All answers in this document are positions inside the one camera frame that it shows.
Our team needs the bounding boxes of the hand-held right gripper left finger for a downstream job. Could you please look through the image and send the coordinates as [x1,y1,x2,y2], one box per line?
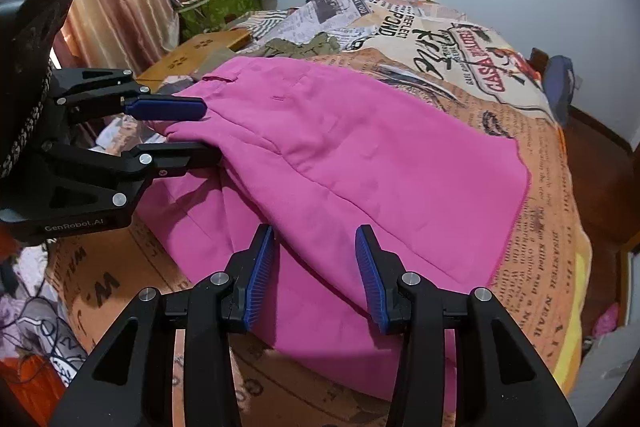
[50,223,276,427]

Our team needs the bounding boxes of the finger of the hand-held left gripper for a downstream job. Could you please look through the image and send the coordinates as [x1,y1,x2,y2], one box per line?
[51,67,209,126]
[30,141,224,210]

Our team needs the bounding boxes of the printed newspaper-pattern blanket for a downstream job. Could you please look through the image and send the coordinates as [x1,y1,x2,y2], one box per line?
[45,0,594,427]

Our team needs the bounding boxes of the olive green pants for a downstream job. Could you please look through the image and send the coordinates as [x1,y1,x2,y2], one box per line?
[262,32,342,58]

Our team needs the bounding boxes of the pink pants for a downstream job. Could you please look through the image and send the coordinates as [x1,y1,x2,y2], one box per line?
[135,57,532,413]

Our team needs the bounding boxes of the blue backpack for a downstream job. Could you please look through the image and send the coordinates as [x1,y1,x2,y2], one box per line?
[542,54,584,128]

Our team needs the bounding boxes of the green fabric storage bag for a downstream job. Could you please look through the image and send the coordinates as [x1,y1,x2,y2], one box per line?
[177,0,266,42]

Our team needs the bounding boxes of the floral patterned fabric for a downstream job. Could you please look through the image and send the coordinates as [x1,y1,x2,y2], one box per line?
[0,277,92,385]

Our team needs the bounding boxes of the brown cardboard box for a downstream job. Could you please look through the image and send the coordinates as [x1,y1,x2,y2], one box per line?
[135,29,252,94]

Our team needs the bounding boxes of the pink cloth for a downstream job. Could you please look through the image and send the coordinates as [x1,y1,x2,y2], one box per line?
[592,302,622,339]

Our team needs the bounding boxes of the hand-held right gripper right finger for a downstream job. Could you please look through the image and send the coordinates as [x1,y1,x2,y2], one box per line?
[355,226,578,427]

